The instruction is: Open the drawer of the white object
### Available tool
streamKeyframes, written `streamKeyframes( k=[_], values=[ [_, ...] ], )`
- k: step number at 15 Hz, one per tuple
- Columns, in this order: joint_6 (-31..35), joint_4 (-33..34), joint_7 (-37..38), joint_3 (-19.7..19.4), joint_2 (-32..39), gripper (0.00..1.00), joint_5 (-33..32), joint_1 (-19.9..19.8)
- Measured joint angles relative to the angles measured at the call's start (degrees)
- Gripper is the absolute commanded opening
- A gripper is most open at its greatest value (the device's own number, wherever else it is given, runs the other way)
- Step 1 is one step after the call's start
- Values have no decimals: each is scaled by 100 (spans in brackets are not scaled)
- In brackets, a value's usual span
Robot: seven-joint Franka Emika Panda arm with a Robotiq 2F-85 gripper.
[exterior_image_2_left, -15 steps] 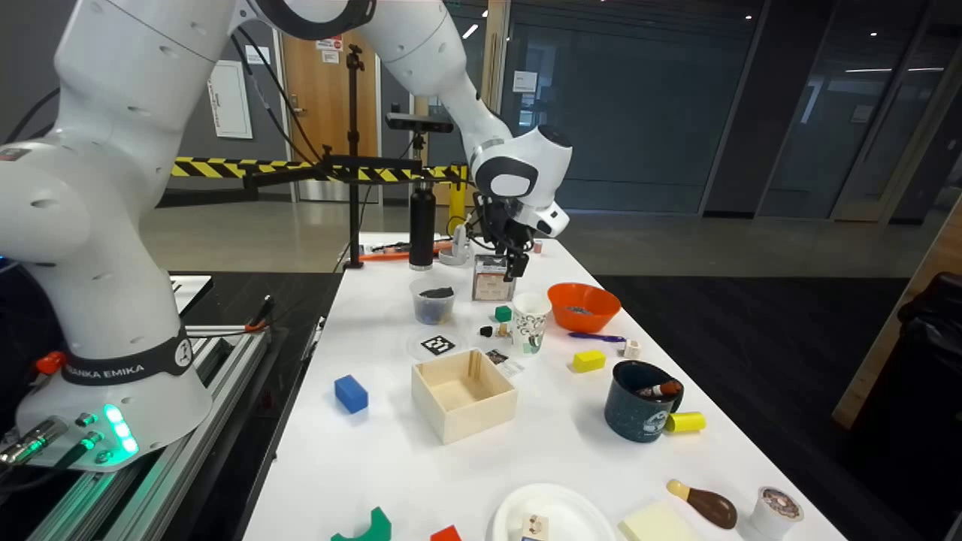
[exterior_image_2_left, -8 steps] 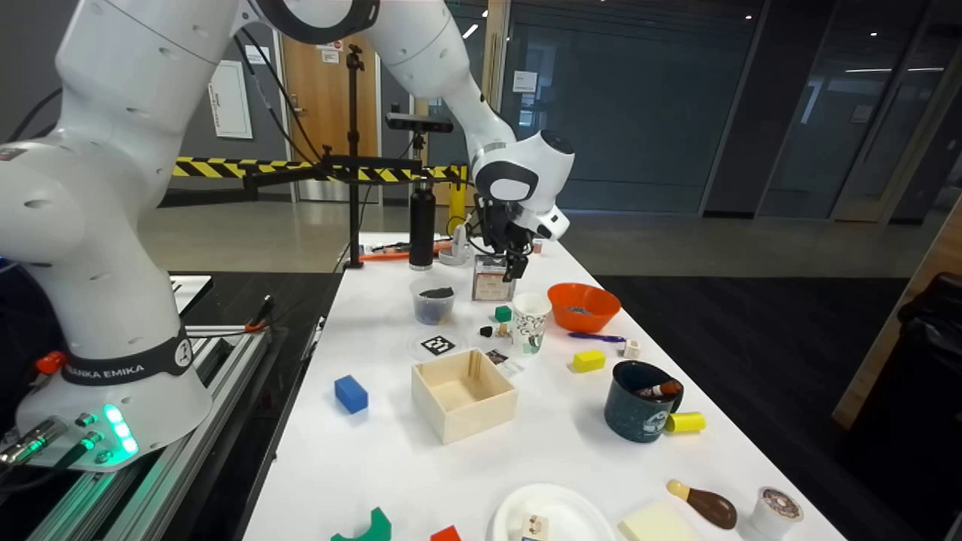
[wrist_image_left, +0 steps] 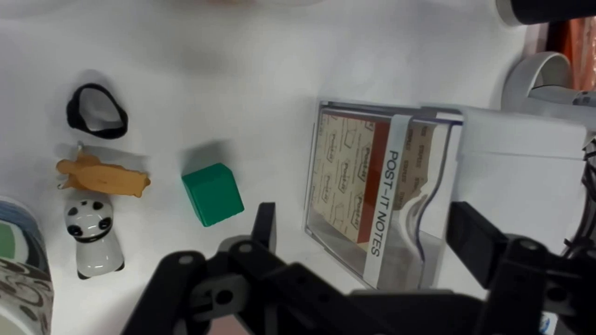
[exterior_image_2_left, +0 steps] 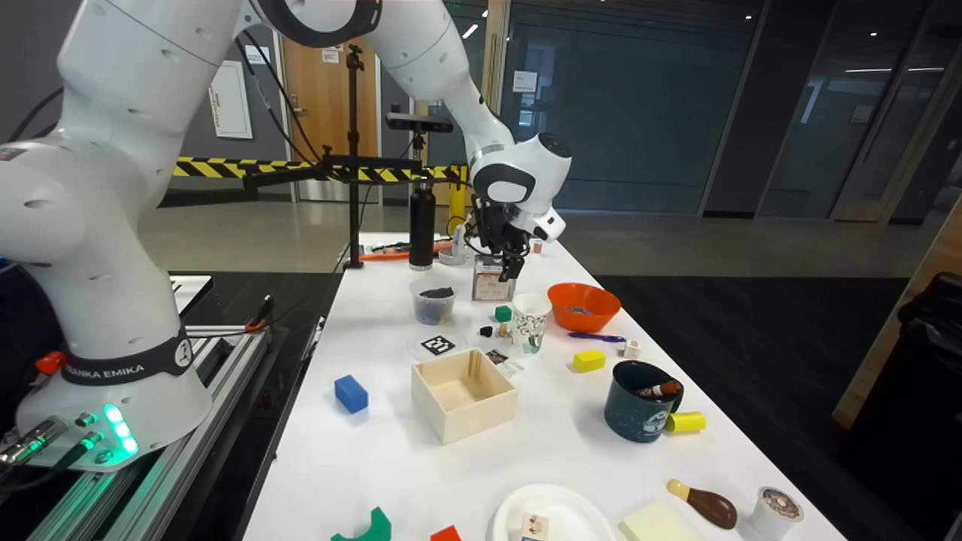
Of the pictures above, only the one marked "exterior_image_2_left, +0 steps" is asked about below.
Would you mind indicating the orange plastic bowl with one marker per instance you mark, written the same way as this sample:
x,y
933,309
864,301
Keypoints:
x,y
581,304

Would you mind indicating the clear drawer with sticky notes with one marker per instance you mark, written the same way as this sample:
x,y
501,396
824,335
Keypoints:
x,y
487,289

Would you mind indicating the dark teal mug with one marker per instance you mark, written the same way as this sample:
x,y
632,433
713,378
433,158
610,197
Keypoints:
x,y
632,417

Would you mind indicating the small yellow cylinder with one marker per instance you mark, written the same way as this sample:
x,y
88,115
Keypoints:
x,y
686,423

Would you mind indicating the blue rectangular block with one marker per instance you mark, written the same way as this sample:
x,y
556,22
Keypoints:
x,y
349,396

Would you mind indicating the black camera stand pole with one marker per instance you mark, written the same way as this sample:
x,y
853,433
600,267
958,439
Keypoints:
x,y
352,152

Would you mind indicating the small white cup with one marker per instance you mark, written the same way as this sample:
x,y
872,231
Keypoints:
x,y
776,515

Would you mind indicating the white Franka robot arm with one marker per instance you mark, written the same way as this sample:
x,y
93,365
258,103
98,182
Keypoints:
x,y
109,199

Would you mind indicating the clear round lid with tag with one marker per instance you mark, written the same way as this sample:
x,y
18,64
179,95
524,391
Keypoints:
x,y
436,346

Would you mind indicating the green arch block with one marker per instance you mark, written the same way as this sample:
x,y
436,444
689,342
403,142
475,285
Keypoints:
x,y
373,531

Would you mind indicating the black stereo camera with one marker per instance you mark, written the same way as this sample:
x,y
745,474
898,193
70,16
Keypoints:
x,y
415,122

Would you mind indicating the small red block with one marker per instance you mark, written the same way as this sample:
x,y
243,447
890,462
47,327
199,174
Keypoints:
x,y
446,532

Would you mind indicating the wooden door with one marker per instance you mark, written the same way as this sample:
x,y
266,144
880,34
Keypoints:
x,y
315,109

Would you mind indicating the small photo card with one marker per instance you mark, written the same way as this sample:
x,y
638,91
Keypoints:
x,y
498,354

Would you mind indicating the black water bottle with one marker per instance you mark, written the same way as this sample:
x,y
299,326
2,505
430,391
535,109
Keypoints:
x,y
422,225

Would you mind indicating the pale yellow sticky pad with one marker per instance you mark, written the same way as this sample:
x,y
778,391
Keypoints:
x,y
657,524

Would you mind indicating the brown drumstick toy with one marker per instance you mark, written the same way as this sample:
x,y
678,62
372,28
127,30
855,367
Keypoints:
x,y
710,505

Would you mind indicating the small beige trinket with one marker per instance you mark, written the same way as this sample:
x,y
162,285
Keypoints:
x,y
628,348

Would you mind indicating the white round plate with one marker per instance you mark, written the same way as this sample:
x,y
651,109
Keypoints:
x,y
573,515

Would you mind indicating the green cube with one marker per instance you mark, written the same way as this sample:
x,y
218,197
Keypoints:
x,y
503,312

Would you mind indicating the purple pen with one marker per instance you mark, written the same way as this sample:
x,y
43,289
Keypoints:
x,y
597,336

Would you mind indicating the white paper sign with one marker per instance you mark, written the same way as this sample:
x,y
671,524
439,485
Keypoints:
x,y
229,100

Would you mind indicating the small pale die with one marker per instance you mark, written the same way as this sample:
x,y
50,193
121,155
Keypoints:
x,y
534,528

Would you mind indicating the white drawer box housing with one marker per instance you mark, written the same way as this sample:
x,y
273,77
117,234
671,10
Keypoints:
x,y
485,261

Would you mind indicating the yellow black caution tape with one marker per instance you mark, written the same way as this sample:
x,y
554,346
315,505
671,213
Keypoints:
x,y
204,168

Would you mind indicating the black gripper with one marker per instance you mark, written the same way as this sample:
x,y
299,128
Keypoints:
x,y
506,230

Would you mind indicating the brown red toy piece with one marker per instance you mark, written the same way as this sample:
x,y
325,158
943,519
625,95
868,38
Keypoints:
x,y
661,388

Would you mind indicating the yellow rectangular block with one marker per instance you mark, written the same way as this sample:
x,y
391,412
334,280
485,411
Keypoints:
x,y
588,360

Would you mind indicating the open wooden box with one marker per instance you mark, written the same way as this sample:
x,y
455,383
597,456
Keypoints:
x,y
481,411

